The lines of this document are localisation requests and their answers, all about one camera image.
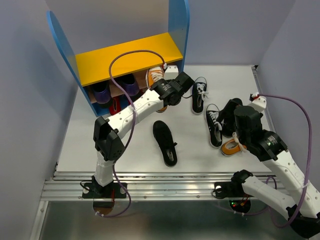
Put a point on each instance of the all black sneaker center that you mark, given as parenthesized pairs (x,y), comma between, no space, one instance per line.
(164,139)

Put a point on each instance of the left red sneaker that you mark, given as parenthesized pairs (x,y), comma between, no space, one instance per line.
(115,106)

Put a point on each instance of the purple boot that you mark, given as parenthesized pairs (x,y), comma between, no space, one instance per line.
(129,84)
(102,94)

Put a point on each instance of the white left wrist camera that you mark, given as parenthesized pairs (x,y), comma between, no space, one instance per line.
(171,72)

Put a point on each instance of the left purple boot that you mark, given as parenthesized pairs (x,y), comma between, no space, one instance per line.
(102,94)

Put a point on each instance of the black sneaker white laces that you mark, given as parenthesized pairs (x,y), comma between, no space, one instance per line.
(199,95)
(214,126)

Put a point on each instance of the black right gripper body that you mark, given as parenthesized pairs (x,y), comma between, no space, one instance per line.
(242,137)

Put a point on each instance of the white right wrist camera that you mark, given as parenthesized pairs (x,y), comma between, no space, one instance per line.
(259,103)

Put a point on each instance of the orange sneaker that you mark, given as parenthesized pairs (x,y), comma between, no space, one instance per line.
(153,75)
(233,146)

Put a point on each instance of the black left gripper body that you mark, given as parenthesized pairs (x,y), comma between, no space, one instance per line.
(177,101)

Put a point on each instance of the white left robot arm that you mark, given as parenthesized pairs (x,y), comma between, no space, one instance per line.
(109,132)

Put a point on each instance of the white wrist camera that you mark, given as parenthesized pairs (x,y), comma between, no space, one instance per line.
(171,72)
(259,103)

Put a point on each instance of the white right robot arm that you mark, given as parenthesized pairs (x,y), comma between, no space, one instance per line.
(301,206)

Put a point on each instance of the aluminium rail base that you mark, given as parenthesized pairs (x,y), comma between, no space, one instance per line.
(150,186)

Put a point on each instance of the all black sneaker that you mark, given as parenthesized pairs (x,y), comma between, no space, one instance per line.
(164,139)
(226,117)

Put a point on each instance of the all black sneaker right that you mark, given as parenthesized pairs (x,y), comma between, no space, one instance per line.
(226,117)

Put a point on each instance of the blue yellow shoe shelf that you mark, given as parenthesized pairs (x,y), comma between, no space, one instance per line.
(132,57)

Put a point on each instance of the right purple boot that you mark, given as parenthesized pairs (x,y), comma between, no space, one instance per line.
(129,84)

